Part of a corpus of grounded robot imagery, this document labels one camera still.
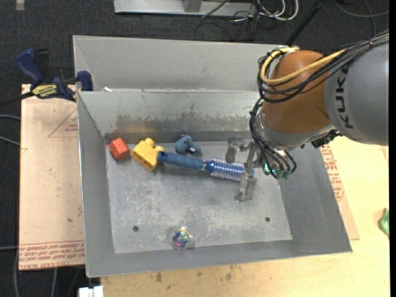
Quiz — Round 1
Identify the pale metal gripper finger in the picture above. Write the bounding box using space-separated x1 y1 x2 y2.
225 136 250 164
233 168 259 203

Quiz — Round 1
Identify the blue-grey toy figure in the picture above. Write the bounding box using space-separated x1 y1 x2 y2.
174 134 202 154

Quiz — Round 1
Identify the blue hairbrush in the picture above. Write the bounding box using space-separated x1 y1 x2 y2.
157 151 256 183

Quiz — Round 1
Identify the grey metal bin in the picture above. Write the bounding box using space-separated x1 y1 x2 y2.
72 35 353 278

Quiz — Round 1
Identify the clear ball with coloured core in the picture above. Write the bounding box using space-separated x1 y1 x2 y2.
168 225 195 251

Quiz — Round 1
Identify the yellow toy brick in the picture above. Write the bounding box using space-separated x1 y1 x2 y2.
131 137 165 172

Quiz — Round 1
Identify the red toy block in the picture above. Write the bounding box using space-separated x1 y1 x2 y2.
108 137 131 161

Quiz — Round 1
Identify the pale green plastic object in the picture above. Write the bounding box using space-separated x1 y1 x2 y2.
378 208 390 239

